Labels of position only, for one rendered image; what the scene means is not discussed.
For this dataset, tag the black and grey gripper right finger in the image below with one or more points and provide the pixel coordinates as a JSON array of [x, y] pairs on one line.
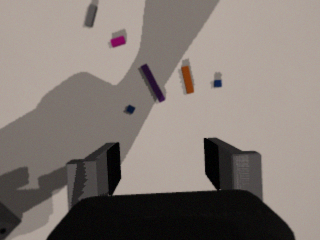
[[229, 168]]

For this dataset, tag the orange rod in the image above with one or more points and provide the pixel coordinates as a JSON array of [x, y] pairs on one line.
[[187, 79]]

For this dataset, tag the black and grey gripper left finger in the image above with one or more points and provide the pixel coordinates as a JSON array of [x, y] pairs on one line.
[[96, 175]]

